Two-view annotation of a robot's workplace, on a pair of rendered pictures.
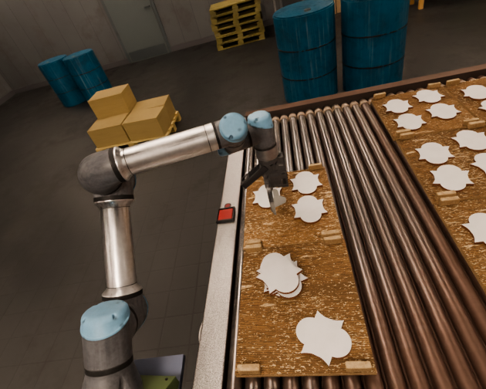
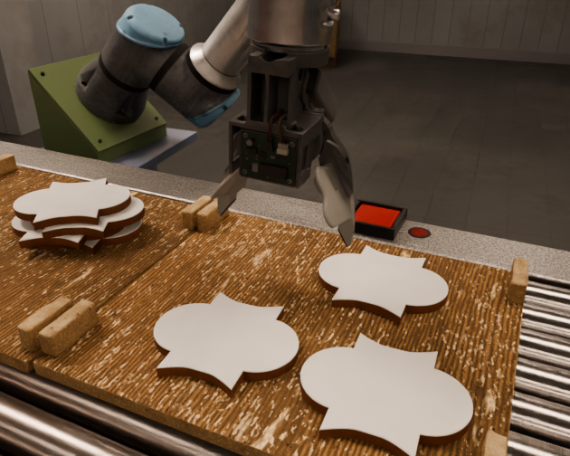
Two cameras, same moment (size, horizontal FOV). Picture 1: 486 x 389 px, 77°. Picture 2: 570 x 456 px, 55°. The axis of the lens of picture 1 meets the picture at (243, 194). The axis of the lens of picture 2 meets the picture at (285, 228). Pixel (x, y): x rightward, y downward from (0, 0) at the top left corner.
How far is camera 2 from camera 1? 1.23 m
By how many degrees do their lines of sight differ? 80
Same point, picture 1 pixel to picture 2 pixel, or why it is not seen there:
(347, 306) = not seen: outside the picture
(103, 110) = not seen: outside the picture
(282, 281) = (50, 197)
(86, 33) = not seen: outside the picture
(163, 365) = (137, 159)
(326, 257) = (30, 303)
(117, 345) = (111, 42)
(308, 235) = (131, 303)
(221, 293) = (162, 186)
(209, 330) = (115, 169)
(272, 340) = (1, 195)
